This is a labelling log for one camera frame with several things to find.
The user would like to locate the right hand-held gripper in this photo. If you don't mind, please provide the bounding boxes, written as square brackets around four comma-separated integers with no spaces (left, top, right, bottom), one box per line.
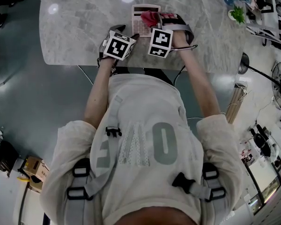
[148,12,194,59]

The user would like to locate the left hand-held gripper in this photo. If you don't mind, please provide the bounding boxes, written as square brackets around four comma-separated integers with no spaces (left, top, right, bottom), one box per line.
[102,24,141,61]

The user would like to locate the pink cloth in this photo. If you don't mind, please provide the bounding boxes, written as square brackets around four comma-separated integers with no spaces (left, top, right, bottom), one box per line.
[140,10,160,28]

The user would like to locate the pink calculator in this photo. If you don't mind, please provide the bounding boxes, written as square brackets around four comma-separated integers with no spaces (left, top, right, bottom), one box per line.
[131,4,162,38]

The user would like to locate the person's right forearm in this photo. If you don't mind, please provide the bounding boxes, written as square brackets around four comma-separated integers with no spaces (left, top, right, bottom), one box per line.
[172,47,222,121]

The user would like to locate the person's right hand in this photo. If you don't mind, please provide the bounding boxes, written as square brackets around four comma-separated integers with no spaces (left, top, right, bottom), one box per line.
[159,12,189,50]

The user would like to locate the person's legs in black trousers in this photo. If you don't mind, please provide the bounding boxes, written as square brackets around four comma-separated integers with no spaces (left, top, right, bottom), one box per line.
[111,67,175,86]

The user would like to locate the small green potted plant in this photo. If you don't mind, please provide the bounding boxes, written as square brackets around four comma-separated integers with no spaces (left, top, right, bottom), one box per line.
[228,5,246,24]

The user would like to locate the tan wooden slat bundle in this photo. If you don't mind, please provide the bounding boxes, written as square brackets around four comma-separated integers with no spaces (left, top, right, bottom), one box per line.
[225,83,248,124]

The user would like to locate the black office chair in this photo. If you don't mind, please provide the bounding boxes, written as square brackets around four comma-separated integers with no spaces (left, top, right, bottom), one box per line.
[249,124,272,157]

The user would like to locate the person's torso in white shirt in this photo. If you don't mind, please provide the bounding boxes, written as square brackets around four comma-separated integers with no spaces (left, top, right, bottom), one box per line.
[39,74,245,225]

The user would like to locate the cardboard box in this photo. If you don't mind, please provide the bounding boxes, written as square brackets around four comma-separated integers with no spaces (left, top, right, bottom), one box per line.
[18,156,50,193]

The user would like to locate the black storage case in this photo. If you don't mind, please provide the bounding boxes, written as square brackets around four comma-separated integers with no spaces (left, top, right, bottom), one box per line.
[0,139,19,173]

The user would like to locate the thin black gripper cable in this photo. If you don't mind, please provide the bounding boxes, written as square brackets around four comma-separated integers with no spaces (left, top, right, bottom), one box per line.
[170,44,199,87]
[96,39,119,68]

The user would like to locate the grey harness straps black buckles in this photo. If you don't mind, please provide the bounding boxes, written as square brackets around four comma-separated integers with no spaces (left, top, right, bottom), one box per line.
[67,95,227,225]

